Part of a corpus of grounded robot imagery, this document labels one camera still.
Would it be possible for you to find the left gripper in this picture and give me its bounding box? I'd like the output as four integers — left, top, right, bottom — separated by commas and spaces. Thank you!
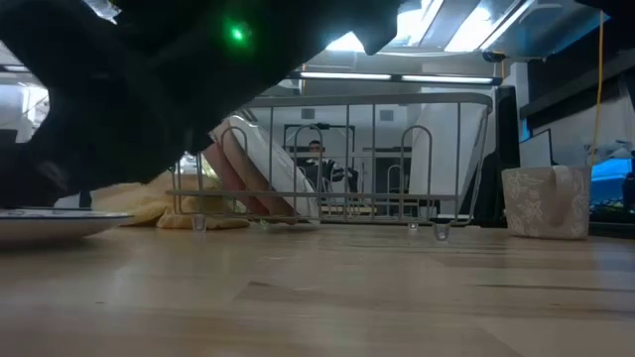
0, 98, 191, 209

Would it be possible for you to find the floral patterned plate blue rim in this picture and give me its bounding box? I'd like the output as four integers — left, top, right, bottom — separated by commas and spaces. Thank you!
0, 207, 134, 248

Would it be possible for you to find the pink plate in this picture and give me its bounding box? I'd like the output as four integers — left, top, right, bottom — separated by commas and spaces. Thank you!
201, 120, 299, 225

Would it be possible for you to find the clear glass plate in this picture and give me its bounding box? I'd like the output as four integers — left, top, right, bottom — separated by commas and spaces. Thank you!
225, 114, 322, 220

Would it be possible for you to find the grey wire dish rack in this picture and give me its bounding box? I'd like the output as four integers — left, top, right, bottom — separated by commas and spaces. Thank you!
165, 91, 494, 243

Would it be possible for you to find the beige floral patterned mug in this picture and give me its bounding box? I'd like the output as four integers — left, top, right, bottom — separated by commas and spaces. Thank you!
500, 165, 593, 241

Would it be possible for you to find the yellow checked cloth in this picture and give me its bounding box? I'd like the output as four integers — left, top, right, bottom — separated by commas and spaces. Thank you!
92, 171, 251, 231

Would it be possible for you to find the person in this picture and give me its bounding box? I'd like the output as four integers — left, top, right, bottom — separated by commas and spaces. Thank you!
300, 139, 359, 195

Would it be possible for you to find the white cabinet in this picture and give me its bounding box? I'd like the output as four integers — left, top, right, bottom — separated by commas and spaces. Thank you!
410, 129, 480, 217

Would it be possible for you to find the white board panel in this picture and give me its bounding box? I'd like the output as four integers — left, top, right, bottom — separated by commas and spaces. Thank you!
518, 129, 561, 169

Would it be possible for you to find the blue lit screen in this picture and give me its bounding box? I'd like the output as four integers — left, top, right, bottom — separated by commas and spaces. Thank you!
589, 157, 634, 204

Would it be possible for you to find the LED light bar frame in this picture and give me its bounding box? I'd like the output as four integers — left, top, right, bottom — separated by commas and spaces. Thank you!
290, 70, 503, 86

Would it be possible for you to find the black vertical frame post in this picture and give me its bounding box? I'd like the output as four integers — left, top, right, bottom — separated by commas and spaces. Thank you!
494, 85, 523, 227

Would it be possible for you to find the yellow hanging cable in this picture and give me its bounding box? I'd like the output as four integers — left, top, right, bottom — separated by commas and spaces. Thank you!
588, 10, 605, 168

